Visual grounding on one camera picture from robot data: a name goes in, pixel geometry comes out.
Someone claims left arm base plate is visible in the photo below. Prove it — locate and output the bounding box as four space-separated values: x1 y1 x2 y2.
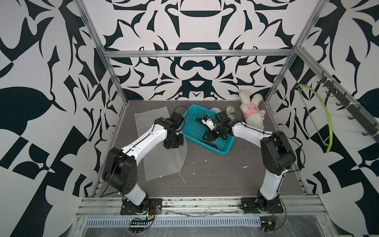
120 198 163 215

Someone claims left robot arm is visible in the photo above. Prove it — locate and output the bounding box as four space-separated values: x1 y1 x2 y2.
102 112 184 209

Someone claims teal plastic basket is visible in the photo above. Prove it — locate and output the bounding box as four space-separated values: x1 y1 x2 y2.
183 104 235 155

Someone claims white plush toy pink shirt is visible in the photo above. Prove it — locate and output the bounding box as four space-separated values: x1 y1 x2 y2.
238 90 266 130

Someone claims green tube hoop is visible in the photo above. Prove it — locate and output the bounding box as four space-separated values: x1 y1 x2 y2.
296 84 334 153

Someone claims aluminium frame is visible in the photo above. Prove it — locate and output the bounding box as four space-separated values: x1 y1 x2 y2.
79 1 379 237

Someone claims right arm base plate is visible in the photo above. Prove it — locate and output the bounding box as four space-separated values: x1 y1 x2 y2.
239 197 284 214

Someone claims translucent zip bag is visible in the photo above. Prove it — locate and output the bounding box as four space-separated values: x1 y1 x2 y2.
134 107 169 148
143 139 188 181

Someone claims black hook rail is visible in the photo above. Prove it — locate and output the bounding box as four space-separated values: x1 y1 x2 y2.
318 70 379 144

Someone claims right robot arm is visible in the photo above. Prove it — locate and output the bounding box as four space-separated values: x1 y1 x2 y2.
199 112 296 202

